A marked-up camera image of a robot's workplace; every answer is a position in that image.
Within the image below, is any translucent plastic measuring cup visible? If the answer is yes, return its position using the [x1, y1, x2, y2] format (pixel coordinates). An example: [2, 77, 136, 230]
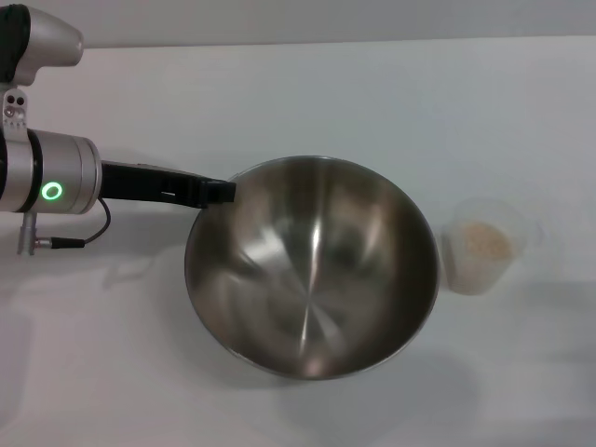
[441, 196, 544, 296]

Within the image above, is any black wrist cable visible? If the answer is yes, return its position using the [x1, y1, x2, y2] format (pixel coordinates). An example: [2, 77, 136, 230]
[49, 201, 113, 249]

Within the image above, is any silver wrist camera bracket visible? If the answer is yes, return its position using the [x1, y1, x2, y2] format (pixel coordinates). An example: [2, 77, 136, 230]
[3, 89, 30, 137]

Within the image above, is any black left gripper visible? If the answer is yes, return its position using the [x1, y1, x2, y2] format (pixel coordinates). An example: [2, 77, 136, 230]
[99, 159, 237, 210]

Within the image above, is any stainless steel mixing bowl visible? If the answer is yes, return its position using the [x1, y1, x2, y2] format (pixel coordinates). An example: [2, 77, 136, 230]
[183, 156, 441, 381]

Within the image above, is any uncooked rice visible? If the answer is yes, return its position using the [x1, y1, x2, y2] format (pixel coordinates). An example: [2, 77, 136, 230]
[449, 221, 515, 294]

